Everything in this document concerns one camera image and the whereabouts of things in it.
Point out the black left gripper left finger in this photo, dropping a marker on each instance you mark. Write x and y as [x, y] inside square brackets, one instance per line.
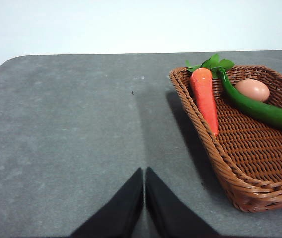
[121, 213]

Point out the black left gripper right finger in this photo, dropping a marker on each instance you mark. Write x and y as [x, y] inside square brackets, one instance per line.
[170, 213]

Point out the brown wicker basket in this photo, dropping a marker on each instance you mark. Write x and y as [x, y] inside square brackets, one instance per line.
[250, 153]

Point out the orange carrot with green leaves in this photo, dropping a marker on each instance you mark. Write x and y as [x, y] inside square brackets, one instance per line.
[204, 96]

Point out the green chili pepper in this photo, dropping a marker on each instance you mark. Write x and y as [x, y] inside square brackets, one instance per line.
[260, 110]

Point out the brown egg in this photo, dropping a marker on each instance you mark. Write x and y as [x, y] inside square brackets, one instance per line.
[252, 89]

